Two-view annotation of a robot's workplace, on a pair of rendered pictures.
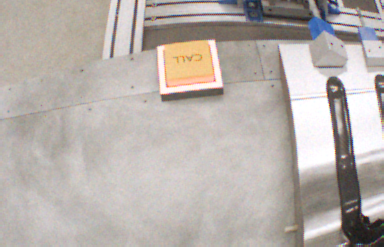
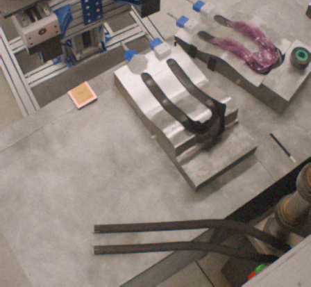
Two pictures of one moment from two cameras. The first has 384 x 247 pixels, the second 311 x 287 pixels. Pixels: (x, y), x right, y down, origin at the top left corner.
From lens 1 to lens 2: 0.52 m
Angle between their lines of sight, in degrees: 18
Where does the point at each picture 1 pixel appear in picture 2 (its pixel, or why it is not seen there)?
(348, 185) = (173, 111)
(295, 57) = (123, 74)
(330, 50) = (139, 62)
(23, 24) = not seen: outside the picture
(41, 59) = not seen: outside the picture
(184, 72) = (83, 97)
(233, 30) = (64, 75)
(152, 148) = (83, 126)
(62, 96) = (37, 124)
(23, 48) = not seen: outside the picture
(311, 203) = (160, 123)
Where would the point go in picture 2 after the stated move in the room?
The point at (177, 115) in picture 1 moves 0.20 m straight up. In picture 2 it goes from (86, 112) to (80, 83)
